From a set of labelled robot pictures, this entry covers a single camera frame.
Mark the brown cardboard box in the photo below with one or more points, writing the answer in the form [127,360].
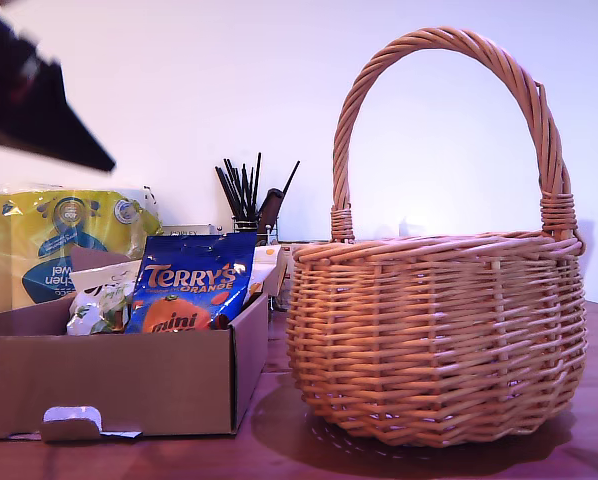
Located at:
[129,385]

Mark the white Porlex box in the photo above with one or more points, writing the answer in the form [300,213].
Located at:
[184,231]

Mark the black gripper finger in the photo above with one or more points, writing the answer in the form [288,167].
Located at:
[39,120]

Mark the yellow kitchen towel pack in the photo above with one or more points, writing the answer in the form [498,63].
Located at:
[39,225]

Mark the red white Maltesers bunnies bag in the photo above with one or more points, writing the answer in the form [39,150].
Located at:
[264,265]

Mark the blue Terry's orange egg bag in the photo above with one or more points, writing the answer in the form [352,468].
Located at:
[194,285]

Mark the white Galaxy egg bag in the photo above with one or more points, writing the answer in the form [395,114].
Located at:
[101,300]

